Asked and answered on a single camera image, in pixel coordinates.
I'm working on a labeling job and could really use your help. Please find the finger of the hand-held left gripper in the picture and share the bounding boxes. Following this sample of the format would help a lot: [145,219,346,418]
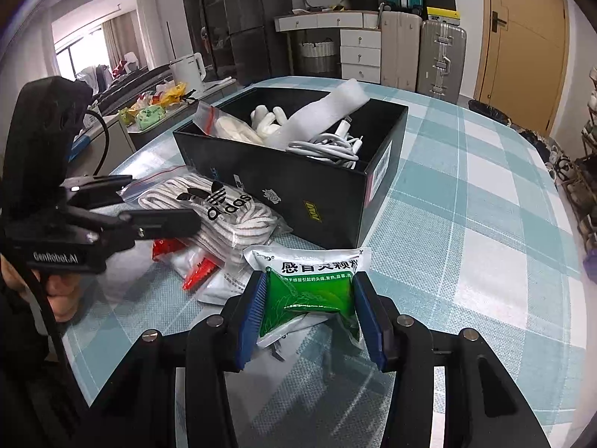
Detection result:
[119,208,201,243]
[60,175,134,210]

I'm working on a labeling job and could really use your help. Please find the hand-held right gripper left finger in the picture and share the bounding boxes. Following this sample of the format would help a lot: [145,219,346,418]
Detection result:
[88,270,274,448]

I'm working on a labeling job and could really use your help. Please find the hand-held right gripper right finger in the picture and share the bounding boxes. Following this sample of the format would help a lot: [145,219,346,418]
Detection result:
[352,271,553,448]

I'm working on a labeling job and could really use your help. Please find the green white medicine packet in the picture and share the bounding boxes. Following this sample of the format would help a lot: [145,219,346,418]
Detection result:
[254,245,373,351]

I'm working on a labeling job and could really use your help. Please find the white shoelaces printed zip bag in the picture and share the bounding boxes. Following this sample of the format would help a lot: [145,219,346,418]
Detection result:
[116,165,292,262]

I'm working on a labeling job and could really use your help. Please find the cream shoelaces zip bag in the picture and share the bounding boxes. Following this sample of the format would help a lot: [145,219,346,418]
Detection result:
[193,102,266,145]

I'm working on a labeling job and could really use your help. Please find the black shoe box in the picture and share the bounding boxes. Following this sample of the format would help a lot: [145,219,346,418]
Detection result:
[172,85,410,250]

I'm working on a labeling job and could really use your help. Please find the white charging cable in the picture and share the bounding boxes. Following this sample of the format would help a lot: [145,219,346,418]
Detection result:
[285,119,376,169]

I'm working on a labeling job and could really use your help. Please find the white foam wrap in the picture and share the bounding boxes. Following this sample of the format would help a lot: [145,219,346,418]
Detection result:
[263,78,371,150]

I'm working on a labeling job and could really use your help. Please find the person's left forearm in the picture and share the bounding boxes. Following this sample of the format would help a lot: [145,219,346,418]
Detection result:
[0,287,94,448]

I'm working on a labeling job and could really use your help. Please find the person's left hand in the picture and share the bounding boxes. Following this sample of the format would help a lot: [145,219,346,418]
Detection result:
[0,256,78,324]

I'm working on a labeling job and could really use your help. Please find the white plastic packet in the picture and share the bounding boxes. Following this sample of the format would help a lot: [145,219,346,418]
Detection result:
[196,261,262,306]

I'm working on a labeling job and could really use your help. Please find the red white packet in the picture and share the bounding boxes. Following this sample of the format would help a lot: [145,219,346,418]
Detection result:
[151,238,220,292]

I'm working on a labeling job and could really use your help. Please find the green snack packet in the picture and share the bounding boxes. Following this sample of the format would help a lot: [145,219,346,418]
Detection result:
[135,105,166,131]

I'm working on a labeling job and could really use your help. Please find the black ribbed object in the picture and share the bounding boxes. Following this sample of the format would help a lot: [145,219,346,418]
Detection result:
[93,66,172,113]

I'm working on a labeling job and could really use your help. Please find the yellow snack packet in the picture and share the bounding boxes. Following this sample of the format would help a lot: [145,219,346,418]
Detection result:
[159,81,187,106]

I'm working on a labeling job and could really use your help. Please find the beige window curtain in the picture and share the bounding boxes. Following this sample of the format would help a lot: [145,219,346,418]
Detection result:
[103,12,146,68]

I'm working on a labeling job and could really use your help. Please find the white electric kettle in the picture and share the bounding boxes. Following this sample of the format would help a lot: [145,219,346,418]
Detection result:
[169,53,206,94]

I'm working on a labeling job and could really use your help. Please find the dark glass cabinet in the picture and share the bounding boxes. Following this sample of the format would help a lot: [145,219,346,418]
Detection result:
[179,0,234,85]

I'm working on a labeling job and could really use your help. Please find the grey refrigerator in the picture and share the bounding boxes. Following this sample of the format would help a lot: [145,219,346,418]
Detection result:
[221,0,292,87]

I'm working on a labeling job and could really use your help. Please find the purple bag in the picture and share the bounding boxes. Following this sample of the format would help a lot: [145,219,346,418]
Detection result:
[582,249,597,285]

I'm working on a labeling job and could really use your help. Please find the white grey laundry basket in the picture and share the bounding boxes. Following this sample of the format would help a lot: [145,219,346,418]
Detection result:
[298,40,337,75]

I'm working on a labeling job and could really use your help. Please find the group of shoes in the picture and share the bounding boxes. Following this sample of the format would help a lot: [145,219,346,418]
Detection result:
[513,68,597,243]

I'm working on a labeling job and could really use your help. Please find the white desk with drawers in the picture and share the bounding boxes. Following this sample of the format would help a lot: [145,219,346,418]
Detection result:
[274,9,383,85]

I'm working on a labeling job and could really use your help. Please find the silver suitcase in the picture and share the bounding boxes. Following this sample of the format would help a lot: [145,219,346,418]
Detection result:
[416,19,467,105]

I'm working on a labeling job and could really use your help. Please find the beige suitcase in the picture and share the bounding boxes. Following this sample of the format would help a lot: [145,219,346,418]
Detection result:
[380,7,423,91]

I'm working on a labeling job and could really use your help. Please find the tan wooden door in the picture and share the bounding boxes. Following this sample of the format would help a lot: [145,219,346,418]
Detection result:
[473,0,570,136]

